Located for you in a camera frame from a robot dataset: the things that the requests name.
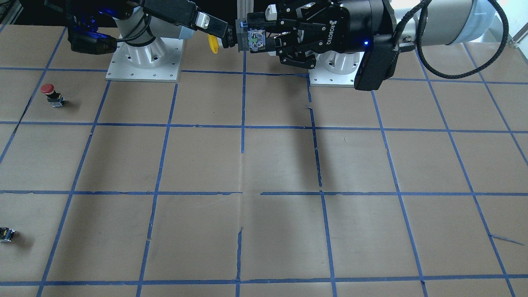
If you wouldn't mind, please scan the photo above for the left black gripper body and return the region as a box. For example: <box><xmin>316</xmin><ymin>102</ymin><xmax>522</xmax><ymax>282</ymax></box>
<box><xmin>322</xmin><ymin>0</ymin><xmax>396</xmax><ymax>53</ymax></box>

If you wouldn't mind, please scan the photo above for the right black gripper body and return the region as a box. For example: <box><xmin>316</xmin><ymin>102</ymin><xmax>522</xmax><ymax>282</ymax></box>
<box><xmin>140</xmin><ymin>0</ymin><xmax>198</xmax><ymax>28</ymax></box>

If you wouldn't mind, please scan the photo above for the yellow push button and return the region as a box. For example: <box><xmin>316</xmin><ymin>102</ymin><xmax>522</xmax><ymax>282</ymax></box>
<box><xmin>215</xmin><ymin>18</ymin><xmax>267</xmax><ymax>53</ymax></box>

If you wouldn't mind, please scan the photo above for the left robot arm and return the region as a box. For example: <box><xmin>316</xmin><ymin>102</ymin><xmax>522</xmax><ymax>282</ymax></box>
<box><xmin>236</xmin><ymin>0</ymin><xmax>509</xmax><ymax>84</ymax></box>

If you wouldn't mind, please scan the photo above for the red push button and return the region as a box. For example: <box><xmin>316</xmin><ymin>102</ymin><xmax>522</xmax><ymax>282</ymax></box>
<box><xmin>40</xmin><ymin>83</ymin><xmax>65</xmax><ymax>107</ymax></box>

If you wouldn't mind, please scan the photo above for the aluminium frame post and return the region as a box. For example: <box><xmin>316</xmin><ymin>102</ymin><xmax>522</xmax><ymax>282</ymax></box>
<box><xmin>236</xmin><ymin>0</ymin><xmax>255</xmax><ymax>19</ymax></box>

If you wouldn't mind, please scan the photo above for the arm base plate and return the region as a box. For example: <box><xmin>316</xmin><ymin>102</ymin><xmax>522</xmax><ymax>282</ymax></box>
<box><xmin>106</xmin><ymin>38</ymin><xmax>184</xmax><ymax>83</ymax></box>
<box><xmin>309</xmin><ymin>51</ymin><xmax>364</xmax><ymax>88</ymax></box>

